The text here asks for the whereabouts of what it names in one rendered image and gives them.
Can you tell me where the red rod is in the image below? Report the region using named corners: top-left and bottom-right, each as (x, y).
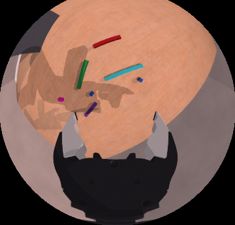
top-left (93, 35), bottom-right (121, 48)

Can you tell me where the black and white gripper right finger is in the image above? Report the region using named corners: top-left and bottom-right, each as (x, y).
top-left (143, 111), bottom-right (178, 190)

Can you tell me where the purple rod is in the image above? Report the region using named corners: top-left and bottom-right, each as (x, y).
top-left (84, 102), bottom-right (97, 117)

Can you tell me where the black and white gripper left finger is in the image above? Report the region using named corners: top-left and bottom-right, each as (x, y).
top-left (54, 112), bottom-right (87, 189)

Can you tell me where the turquoise rod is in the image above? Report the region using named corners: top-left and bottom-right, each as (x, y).
top-left (105, 63), bottom-right (144, 81)

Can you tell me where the green rod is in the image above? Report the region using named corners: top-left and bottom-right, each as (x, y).
top-left (76, 60), bottom-right (89, 89)

